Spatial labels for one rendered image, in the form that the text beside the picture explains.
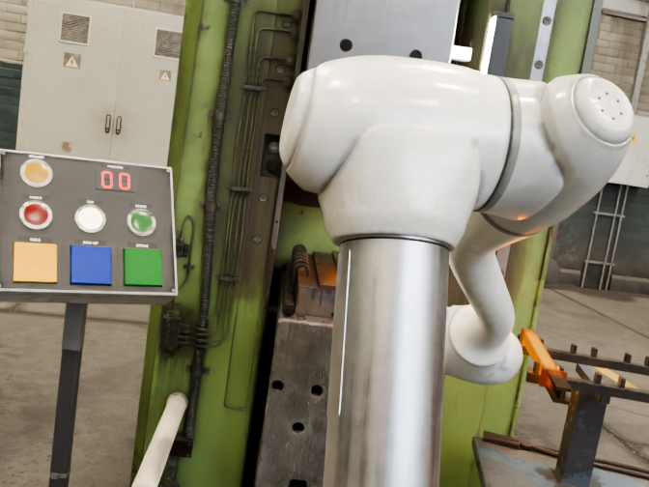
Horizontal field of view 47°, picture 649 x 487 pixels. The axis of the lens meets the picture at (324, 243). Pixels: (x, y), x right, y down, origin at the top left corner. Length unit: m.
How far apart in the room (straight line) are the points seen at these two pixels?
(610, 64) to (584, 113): 8.12
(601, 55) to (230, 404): 7.34
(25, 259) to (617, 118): 1.08
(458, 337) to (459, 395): 0.73
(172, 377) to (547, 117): 1.36
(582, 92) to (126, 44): 6.38
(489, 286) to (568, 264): 7.79
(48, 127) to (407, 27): 5.62
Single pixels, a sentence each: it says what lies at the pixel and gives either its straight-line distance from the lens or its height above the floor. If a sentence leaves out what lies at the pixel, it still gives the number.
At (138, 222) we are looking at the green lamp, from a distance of 1.54.
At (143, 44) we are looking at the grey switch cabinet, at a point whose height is 1.80.
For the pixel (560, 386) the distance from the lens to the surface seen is 1.42.
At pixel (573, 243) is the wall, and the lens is 8.78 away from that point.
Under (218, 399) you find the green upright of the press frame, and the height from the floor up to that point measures 0.64.
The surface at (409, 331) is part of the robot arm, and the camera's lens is 0.63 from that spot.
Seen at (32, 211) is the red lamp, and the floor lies 1.10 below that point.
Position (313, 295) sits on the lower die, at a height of 0.96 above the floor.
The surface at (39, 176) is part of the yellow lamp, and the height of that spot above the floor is 1.16.
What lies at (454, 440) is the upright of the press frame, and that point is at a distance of 1.97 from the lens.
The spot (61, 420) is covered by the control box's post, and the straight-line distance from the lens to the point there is 1.72.
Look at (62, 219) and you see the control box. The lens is 1.52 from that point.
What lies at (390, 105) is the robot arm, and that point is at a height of 1.36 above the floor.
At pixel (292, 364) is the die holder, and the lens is 1.65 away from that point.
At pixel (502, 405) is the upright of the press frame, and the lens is 1.98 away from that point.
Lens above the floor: 1.33
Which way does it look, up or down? 9 degrees down
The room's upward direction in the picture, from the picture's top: 9 degrees clockwise
